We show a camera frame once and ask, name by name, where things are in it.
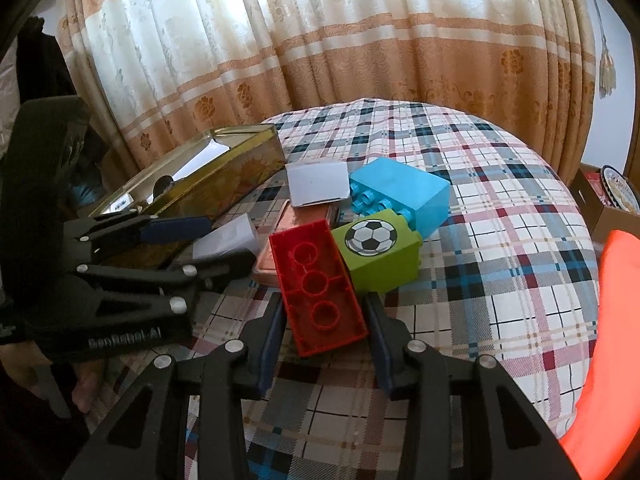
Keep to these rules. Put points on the person's left hand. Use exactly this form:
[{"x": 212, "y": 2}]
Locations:
[{"x": 87, "y": 385}]

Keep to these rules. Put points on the dark cloth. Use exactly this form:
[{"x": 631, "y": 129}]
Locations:
[{"x": 42, "y": 60}]

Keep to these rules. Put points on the red toy brick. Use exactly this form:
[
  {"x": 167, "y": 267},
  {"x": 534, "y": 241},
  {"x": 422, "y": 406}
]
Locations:
[{"x": 315, "y": 290}]

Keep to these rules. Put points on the copper pink embossed box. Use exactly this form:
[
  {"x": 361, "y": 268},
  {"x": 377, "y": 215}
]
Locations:
[{"x": 270, "y": 262}]

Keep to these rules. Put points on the white paper sheet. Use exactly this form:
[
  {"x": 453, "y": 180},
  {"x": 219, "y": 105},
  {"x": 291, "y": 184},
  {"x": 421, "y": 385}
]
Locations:
[{"x": 217, "y": 149}]

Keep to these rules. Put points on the cardboard box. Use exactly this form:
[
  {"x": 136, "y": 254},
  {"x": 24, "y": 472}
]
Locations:
[{"x": 595, "y": 215}]

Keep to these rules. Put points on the gold metal tin box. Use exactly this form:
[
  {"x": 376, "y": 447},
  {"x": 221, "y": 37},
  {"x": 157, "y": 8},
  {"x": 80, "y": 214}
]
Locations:
[{"x": 240, "y": 175}]

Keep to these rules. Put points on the green soccer ball brick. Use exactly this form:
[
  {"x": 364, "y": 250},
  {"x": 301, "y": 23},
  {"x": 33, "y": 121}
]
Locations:
[{"x": 382, "y": 260}]

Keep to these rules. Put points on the cream and orange curtain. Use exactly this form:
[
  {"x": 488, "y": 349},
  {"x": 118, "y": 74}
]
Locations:
[{"x": 325, "y": 35}]

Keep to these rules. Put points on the curtain tassel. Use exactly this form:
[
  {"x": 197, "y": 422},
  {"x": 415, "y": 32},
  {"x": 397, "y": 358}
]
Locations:
[{"x": 606, "y": 75}]

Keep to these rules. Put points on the small white box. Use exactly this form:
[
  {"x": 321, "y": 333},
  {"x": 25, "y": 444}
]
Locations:
[{"x": 227, "y": 237}]

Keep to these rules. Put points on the round patterned plate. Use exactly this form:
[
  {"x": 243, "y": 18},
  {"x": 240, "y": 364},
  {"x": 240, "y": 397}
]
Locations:
[{"x": 622, "y": 190}]

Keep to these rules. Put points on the blue toy brick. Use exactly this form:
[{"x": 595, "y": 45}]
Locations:
[{"x": 405, "y": 195}]

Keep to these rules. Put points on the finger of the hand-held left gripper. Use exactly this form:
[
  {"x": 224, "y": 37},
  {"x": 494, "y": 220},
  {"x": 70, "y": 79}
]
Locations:
[
  {"x": 220, "y": 265},
  {"x": 175, "y": 227}
]

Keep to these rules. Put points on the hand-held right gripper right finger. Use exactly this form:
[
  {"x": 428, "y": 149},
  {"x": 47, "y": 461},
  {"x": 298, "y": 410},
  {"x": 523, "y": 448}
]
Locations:
[{"x": 382, "y": 352}]

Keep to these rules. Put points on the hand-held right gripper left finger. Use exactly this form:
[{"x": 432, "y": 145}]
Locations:
[{"x": 270, "y": 355}]

